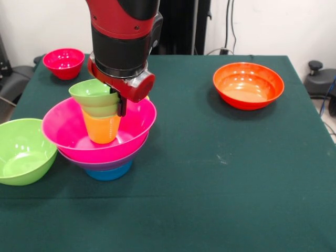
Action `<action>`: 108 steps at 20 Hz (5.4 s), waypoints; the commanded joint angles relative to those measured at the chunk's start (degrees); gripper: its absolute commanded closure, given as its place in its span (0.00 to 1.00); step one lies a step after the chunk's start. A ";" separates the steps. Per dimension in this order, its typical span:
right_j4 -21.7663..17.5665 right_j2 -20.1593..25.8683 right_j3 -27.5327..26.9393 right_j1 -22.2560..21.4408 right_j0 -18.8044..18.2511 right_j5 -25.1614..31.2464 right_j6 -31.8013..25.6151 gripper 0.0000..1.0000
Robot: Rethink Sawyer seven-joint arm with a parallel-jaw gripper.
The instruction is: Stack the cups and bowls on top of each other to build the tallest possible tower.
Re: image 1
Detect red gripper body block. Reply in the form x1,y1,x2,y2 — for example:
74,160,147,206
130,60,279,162
87,53,156,103

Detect small green bowl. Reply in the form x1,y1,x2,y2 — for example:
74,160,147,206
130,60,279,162
68,78,120,118

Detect pale yellow translucent cup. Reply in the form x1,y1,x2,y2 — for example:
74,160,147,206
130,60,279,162
82,109,122,144

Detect large pink bowl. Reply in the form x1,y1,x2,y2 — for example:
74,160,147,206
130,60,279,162
41,97,158,163

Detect purple bowl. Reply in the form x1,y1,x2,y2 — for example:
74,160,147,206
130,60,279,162
59,146,148,172

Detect large green bowl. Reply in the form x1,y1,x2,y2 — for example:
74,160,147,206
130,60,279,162
0,118,58,186

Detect small pink-red bowl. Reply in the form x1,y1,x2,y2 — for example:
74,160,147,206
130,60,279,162
42,47,86,80

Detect blue bowl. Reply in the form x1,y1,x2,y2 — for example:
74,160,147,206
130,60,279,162
84,160,133,181

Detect black grey floor stand base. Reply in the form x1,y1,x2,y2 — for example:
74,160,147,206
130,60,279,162
303,60,336,99
0,55,43,106

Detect orange bowl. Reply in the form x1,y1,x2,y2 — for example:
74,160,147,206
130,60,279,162
213,62,285,111

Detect dark green table cloth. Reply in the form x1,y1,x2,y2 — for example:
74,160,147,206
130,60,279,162
0,54,336,252

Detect black wall cable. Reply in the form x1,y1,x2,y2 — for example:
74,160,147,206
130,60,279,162
224,0,238,55

